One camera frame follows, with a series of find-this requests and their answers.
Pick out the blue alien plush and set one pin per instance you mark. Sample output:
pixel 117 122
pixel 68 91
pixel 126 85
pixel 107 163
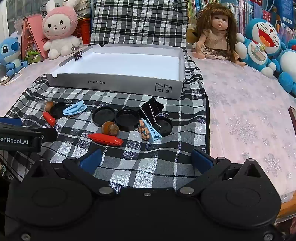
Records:
pixel 9 51

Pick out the blue beaded hair clip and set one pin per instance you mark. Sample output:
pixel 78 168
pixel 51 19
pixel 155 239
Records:
pixel 150 133

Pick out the window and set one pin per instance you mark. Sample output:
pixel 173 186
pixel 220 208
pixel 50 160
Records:
pixel 25 9

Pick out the brown-haired baby doll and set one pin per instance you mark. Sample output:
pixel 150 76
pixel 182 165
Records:
pixel 219 34

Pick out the black round lid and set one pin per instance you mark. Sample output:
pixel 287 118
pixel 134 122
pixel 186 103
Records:
pixel 103 115
pixel 126 119
pixel 57 110
pixel 165 126

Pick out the black white plaid cloth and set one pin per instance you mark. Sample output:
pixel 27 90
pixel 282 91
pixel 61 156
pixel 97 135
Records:
pixel 148 162

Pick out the stack of flat books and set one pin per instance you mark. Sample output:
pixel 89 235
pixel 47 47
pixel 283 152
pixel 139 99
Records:
pixel 83 5

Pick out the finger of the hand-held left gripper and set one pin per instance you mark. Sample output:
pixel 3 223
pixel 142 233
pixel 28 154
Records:
pixel 9 121
pixel 48 134

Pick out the plain blue hair clip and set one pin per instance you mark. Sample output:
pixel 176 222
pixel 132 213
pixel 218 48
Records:
pixel 74 109

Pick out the white cardboard box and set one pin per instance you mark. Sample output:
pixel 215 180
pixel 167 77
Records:
pixel 129 62

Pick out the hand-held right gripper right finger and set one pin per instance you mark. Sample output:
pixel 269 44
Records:
pixel 201 160

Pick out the small black binder clip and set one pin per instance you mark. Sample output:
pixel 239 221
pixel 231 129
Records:
pixel 78 55

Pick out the brown hazelnut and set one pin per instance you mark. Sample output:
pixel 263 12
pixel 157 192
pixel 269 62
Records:
pixel 111 129
pixel 48 106

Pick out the pink toy house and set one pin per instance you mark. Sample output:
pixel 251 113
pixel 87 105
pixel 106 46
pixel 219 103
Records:
pixel 34 34

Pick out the long red plastic capsule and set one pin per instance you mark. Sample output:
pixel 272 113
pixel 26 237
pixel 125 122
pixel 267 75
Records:
pixel 105 139

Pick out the pink bunny plush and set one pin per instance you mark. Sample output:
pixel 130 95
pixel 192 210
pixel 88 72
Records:
pixel 60 25

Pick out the blue robot cat plush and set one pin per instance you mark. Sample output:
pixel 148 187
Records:
pixel 254 53
pixel 288 64

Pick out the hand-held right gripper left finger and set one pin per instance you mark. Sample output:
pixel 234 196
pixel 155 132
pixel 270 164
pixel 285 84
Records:
pixel 91 161

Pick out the red plastic crate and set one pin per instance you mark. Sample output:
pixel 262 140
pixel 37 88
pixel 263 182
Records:
pixel 83 30

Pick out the short red plastic capsule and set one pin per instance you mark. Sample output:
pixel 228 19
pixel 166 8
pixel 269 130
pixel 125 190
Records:
pixel 49 118

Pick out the blue paper bag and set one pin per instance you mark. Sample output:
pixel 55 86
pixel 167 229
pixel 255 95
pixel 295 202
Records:
pixel 288 11

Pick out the dark brown object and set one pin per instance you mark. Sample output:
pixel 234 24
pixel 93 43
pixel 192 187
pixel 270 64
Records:
pixel 293 120

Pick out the large black binder clip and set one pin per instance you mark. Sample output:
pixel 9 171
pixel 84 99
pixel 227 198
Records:
pixel 150 106

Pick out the row of upright books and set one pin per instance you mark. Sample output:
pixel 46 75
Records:
pixel 249 11

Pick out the clear plastic dome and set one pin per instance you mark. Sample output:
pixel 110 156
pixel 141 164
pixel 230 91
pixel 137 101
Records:
pixel 44 102

